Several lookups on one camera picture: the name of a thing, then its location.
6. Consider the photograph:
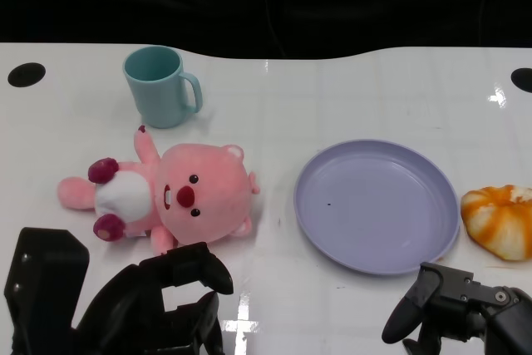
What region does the lavender plastic plate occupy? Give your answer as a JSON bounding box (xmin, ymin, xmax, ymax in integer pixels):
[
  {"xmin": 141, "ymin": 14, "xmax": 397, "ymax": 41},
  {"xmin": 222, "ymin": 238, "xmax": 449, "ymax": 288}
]
[{"xmin": 293, "ymin": 139, "xmax": 461, "ymax": 277}]

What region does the pink plush beaver doll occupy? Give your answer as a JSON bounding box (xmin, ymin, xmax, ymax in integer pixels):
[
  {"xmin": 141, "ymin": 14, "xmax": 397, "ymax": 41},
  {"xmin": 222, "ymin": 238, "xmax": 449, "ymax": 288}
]
[{"xmin": 57, "ymin": 125, "xmax": 262, "ymax": 255}]

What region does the teal plastic mug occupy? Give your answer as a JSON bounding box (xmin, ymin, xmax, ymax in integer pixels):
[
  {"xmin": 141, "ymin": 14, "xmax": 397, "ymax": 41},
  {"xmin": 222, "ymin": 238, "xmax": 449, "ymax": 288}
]
[{"xmin": 122, "ymin": 45, "xmax": 204, "ymax": 129}]

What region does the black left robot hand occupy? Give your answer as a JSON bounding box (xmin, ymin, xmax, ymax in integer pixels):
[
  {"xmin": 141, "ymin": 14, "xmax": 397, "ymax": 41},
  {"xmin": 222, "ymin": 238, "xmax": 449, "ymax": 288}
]
[{"xmin": 72, "ymin": 241, "xmax": 234, "ymax": 355}]

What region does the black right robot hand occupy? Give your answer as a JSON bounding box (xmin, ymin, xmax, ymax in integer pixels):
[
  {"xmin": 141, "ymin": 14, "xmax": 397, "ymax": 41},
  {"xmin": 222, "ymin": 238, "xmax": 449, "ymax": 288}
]
[{"xmin": 381, "ymin": 262, "xmax": 532, "ymax": 355}]

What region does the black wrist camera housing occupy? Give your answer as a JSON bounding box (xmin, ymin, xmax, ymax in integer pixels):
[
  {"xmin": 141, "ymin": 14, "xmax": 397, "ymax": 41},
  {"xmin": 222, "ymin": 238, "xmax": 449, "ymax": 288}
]
[{"xmin": 3, "ymin": 227, "xmax": 91, "ymax": 346}]

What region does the orange white striped bread bun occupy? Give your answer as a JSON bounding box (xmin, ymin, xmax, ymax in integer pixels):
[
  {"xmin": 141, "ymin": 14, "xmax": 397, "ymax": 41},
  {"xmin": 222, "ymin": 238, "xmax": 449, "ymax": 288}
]
[{"xmin": 460, "ymin": 184, "xmax": 532, "ymax": 264}]

